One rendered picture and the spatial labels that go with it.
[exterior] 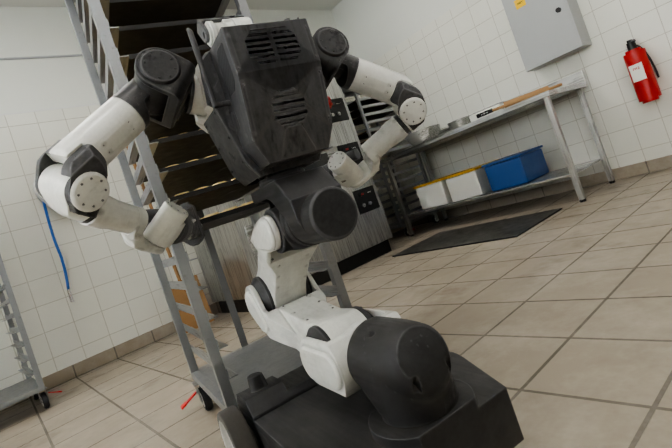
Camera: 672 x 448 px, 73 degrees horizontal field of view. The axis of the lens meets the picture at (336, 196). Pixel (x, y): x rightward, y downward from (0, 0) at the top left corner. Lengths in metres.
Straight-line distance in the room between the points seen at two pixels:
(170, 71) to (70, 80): 3.57
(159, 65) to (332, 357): 0.70
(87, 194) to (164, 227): 0.25
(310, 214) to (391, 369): 0.33
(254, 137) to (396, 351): 0.50
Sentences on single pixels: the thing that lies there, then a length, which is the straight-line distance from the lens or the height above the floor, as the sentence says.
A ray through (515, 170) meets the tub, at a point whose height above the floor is 0.36.
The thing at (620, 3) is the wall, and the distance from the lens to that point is 4.46.
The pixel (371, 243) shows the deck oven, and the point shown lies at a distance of 4.16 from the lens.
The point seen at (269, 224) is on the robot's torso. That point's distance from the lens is 1.06.
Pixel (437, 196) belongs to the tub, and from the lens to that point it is 4.68.
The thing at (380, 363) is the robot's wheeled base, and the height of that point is 0.31.
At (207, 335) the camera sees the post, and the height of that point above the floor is 0.37.
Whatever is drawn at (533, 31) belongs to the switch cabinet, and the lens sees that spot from 4.48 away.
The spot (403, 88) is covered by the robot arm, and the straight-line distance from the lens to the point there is 1.27.
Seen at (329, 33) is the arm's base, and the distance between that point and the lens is 1.22.
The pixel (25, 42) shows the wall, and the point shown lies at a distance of 4.69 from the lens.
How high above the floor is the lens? 0.61
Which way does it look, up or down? 1 degrees up
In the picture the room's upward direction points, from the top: 19 degrees counter-clockwise
